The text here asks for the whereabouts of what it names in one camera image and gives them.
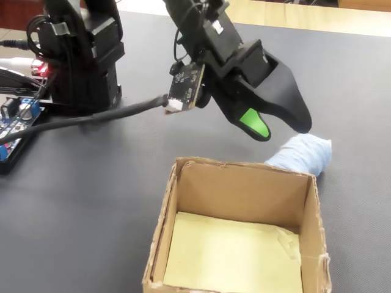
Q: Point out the blue circuit board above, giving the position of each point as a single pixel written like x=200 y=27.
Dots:
x=18 y=128

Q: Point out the light blue yarn-wrapped block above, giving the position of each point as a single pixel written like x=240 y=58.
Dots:
x=302 y=152

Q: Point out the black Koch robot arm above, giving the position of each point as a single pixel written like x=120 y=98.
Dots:
x=85 y=61

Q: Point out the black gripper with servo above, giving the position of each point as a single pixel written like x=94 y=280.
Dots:
x=226 y=52

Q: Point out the small camera circuit board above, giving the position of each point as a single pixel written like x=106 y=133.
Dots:
x=186 y=85

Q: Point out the yellow paper box liner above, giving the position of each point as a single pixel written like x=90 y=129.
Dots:
x=229 y=256

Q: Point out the open brown cardboard box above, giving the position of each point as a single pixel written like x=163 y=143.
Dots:
x=244 y=192

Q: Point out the motor driver board red LEDs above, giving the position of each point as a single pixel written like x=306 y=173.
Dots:
x=41 y=69

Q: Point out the dark grey table mat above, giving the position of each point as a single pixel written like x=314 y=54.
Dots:
x=91 y=198

